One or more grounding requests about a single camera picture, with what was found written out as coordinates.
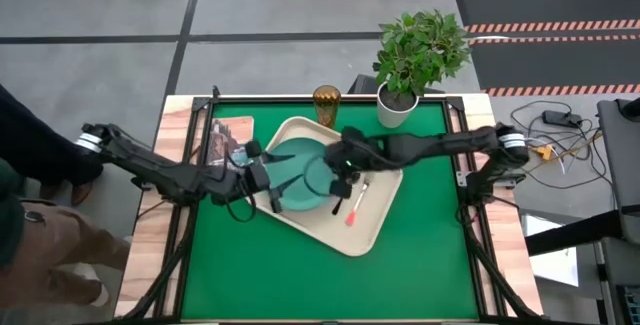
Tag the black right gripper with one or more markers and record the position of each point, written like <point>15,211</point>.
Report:
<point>345,155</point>

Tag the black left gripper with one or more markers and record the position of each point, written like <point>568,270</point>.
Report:
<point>257,175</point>

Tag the teal round plate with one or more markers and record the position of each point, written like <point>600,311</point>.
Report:
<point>295,195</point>

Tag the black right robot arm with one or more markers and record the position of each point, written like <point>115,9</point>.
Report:
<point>450,142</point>

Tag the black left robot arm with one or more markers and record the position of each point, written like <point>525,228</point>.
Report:
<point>165,175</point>

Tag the amber textured glass cup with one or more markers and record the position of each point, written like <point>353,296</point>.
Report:
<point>326,105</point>

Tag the beige plastic tray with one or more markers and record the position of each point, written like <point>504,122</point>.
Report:
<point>372,215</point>

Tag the illustrated book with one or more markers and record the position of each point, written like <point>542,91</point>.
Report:
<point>235,130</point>

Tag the green table mat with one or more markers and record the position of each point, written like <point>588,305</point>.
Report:
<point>250,265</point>

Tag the green plant in white pot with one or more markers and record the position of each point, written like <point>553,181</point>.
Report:
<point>420,50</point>

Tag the yellow power plug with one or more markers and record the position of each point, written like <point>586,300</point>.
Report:
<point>544,152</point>

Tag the black power adapter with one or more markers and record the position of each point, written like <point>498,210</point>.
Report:
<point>560,118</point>

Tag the black floor mat orange stripes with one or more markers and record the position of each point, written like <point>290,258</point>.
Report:
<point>550,65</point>
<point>550,5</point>

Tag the white sheet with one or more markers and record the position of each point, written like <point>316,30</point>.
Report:
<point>555,265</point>

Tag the black bar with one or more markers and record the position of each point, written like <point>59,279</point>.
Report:
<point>575,232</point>

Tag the grey flat panel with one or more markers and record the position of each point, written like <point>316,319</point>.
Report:
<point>622,165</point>

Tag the black aluminium table frame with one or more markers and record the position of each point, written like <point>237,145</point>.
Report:
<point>270,98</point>

